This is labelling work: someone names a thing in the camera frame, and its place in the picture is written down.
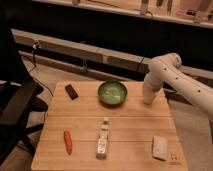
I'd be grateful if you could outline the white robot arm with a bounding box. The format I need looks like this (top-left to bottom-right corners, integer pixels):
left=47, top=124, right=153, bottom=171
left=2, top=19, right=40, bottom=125
left=143, top=53, right=213, bottom=122

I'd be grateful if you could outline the green ceramic bowl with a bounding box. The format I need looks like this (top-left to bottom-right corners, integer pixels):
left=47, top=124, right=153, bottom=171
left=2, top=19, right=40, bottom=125
left=98, top=81, right=128, bottom=106

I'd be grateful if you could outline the beige sponge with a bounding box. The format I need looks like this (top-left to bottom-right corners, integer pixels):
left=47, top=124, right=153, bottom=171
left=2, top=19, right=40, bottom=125
left=152, top=136, right=168, bottom=161

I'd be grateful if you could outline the small clear bottle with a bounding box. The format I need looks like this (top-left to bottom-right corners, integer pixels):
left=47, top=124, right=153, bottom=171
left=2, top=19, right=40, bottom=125
left=96, top=117, right=109, bottom=159

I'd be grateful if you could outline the black rectangular block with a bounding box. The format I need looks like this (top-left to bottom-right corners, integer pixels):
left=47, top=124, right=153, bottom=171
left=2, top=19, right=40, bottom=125
left=65, top=84, right=78, bottom=100

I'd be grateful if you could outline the orange carrot toy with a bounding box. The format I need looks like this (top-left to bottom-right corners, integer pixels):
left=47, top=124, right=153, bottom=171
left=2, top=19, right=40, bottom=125
left=64, top=130, right=72, bottom=155

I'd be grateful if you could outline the black office chair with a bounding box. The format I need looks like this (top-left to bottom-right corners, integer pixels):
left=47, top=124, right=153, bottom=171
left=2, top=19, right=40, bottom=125
left=0, top=6, right=48, bottom=166

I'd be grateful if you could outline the black cable on floor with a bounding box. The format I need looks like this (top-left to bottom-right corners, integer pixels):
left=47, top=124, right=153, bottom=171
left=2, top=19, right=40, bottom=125
left=20, top=39, right=54, bottom=98

